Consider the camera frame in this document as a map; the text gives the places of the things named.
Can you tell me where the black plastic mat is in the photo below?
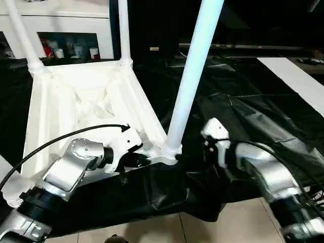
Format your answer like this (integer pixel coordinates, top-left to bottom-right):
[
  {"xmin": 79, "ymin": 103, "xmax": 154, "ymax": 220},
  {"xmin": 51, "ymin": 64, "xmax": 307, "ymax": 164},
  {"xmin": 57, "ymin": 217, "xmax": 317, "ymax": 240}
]
[{"xmin": 0, "ymin": 54, "xmax": 324, "ymax": 240}]

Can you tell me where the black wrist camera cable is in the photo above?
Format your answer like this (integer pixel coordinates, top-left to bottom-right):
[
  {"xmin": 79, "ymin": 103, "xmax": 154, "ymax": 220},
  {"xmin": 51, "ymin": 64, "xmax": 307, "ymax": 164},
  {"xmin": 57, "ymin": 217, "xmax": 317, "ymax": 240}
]
[
  {"xmin": 0, "ymin": 123, "xmax": 131, "ymax": 191},
  {"xmin": 215, "ymin": 138, "xmax": 324, "ymax": 219}
]

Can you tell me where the black box gold label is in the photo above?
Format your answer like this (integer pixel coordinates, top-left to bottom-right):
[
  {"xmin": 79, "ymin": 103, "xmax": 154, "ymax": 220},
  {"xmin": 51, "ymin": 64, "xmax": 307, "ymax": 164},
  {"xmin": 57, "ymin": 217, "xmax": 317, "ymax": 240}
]
[{"xmin": 111, "ymin": 0, "xmax": 183, "ymax": 62}]

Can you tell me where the red package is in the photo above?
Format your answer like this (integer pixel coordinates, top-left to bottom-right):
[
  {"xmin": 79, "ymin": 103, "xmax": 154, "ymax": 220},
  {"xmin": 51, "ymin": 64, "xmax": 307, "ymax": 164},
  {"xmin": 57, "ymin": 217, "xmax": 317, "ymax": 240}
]
[{"xmin": 40, "ymin": 36, "xmax": 52, "ymax": 59}]

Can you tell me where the black left wrist camera cable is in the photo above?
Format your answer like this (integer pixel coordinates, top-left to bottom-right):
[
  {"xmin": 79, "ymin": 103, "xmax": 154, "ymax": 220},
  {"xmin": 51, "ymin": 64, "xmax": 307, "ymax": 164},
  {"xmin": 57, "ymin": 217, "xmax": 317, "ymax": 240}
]
[{"xmin": 0, "ymin": 123, "xmax": 131, "ymax": 191}]

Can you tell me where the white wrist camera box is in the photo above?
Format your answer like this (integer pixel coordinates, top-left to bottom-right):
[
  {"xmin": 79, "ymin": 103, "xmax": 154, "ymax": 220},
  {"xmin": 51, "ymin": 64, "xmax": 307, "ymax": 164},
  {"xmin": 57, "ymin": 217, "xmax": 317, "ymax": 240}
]
[
  {"xmin": 200, "ymin": 117, "xmax": 232, "ymax": 170},
  {"xmin": 103, "ymin": 125, "xmax": 144, "ymax": 175}
]

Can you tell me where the black cable bundle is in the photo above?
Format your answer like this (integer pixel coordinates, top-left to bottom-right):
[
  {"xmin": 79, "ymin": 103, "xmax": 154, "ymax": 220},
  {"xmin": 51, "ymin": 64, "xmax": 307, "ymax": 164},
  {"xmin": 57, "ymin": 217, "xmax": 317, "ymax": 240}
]
[{"xmin": 303, "ymin": 186, "xmax": 324, "ymax": 205}]

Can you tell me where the white glass-door cabinet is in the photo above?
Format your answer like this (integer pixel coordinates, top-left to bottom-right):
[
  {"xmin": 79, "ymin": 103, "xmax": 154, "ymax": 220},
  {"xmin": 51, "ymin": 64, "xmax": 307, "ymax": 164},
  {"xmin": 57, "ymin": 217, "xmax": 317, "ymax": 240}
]
[{"xmin": 0, "ymin": 0, "xmax": 115, "ymax": 61}]

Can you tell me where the brown round floor object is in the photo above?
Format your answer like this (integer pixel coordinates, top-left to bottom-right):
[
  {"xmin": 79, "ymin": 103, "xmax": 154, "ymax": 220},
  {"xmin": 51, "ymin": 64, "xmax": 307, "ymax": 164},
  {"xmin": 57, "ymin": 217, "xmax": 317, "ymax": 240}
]
[{"xmin": 104, "ymin": 234, "xmax": 128, "ymax": 243}]

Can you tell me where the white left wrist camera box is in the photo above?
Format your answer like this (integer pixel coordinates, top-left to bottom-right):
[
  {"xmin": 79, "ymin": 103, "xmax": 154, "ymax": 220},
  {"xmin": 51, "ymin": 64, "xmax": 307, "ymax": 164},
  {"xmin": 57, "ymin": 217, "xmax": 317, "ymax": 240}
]
[{"xmin": 103, "ymin": 125, "xmax": 144, "ymax": 175}]

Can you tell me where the white plastic table top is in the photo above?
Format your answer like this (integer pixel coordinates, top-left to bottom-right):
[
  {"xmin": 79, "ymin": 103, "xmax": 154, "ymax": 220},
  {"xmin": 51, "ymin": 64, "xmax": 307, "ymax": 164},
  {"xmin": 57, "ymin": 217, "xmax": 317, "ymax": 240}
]
[{"xmin": 5, "ymin": 59, "xmax": 183, "ymax": 204}]

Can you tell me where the dark metal rod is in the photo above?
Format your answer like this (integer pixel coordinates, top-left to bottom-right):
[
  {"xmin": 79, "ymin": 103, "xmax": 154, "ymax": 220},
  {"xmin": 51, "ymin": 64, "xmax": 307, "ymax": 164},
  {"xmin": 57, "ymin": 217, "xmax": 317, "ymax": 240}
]
[{"xmin": 178, "ymin": 43, "xmax": 312, "ymax": 52}]

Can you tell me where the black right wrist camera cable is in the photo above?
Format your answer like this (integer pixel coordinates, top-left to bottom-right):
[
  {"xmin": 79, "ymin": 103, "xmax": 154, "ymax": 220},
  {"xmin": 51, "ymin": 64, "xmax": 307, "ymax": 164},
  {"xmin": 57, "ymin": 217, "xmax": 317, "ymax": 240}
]
[{"xmin": 215, "ymin": 138, "xmax": 324, "ymax": 219}]

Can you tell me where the white flat board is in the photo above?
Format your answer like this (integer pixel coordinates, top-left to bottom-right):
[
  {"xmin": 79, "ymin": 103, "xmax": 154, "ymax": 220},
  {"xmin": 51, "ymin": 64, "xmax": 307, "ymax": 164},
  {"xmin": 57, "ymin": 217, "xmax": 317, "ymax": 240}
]
[{"xmin": 256, "ymin": 57, "xmax": 324, "ymax": 115}]

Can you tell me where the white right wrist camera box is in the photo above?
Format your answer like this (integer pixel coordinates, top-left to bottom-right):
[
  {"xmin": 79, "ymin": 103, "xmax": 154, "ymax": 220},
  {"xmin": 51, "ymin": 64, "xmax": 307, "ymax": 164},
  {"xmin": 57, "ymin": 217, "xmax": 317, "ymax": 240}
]
[{"xmin": 200, "ymin": 117, "xmax": 232, "ymax": 170}]

